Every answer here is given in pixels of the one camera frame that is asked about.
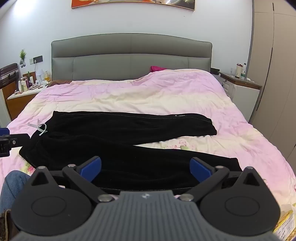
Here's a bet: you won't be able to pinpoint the yellow printed packet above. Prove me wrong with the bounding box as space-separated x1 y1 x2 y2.
272 203 296 241

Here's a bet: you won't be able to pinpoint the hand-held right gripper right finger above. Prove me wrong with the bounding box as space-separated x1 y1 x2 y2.
178 157 267 203

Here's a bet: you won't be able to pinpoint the black pants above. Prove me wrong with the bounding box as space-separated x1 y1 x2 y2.
19 111 243 193

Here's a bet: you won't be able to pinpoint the brown pillow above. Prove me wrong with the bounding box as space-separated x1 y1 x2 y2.
47 79 73 88

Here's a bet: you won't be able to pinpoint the wooden nightstand with cosmetics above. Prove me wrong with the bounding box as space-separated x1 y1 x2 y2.
6 71 49 121

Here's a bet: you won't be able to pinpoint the brown patterned bag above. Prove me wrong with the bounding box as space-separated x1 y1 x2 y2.
0 209 19 241

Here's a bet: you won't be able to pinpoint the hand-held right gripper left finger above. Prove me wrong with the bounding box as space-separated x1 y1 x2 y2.
28 156 116 203

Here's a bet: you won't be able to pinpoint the white table lamp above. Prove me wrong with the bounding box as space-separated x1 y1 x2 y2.
35 68 47 85

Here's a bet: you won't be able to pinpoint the small potted plant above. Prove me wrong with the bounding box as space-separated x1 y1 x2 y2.
19 49 27 68

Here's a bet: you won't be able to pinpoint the pink floral blanket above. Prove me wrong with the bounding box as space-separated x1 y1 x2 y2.
0 69 296 233

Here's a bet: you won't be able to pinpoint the framed wall picture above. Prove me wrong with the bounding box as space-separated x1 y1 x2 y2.
70 0 196 11

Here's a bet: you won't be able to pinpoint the dark suitcase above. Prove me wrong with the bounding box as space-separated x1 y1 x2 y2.
0 63 19 89

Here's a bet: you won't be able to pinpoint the cluster of cosmetic bottles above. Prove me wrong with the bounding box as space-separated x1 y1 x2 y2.
14 71 36 95

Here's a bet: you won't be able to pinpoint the beige wardrobe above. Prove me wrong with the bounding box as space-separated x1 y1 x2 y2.
248 0 296 164

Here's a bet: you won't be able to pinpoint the magenta cloth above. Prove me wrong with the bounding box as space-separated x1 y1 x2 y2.
150 65 168 73

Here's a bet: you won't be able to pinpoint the white nightstand with brown top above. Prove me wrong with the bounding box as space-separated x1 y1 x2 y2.
218 71 263 124

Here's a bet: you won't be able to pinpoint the person's leg in jeans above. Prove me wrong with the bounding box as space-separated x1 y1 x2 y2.
0 170 32 214

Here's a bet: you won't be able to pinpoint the grey padded headboard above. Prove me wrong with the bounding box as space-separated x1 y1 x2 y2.
51 33 213 82

